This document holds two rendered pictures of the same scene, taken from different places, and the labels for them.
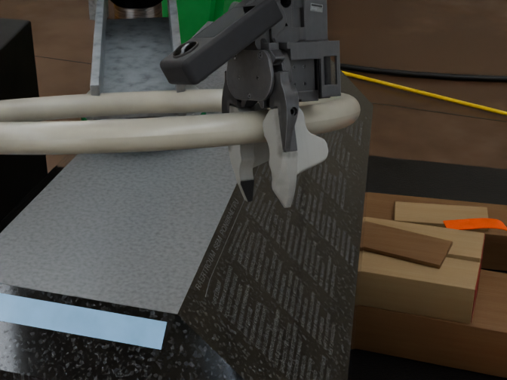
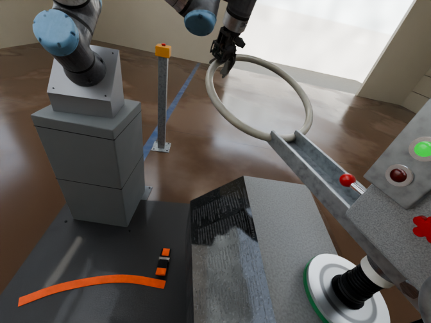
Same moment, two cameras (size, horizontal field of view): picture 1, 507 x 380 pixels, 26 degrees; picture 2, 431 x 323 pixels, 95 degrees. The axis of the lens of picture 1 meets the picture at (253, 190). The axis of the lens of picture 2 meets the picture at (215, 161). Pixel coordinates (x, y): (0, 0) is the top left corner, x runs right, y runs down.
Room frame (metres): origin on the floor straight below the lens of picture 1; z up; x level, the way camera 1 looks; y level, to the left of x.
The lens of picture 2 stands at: (1.82, -0.31, 1.41)
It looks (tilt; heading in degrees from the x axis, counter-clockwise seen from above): 37 degrees down; 158
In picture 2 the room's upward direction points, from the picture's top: 13 degrees clockwise
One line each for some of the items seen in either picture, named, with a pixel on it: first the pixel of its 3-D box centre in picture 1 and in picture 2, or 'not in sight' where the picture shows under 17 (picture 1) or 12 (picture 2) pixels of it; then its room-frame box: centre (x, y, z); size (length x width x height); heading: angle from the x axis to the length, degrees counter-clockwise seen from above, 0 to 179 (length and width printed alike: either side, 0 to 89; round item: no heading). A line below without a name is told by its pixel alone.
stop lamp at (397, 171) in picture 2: not in sight; (399, 175); (1.67, 0.06, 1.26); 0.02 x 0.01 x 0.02; 6
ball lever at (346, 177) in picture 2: not in sight; (355, 187); (1.61, 0.11, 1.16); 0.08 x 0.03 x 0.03; 6
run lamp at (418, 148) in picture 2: not in sight; (425, 149); (1.67, 0.06, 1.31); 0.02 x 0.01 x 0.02; 6
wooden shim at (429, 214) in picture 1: (440, 216); not in sight; (2.51, -0.51, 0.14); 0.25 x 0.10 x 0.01; 83
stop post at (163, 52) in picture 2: not in sight; (162, 104); (-0.21, -0.20, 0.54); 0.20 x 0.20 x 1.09; 78
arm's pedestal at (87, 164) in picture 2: not in sight; (105, 164); (0.62, -0.63, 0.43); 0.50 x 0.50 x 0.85; 72
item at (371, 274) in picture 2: not in sight; (381, 268); (1.73, 0.19, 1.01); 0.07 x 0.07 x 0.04
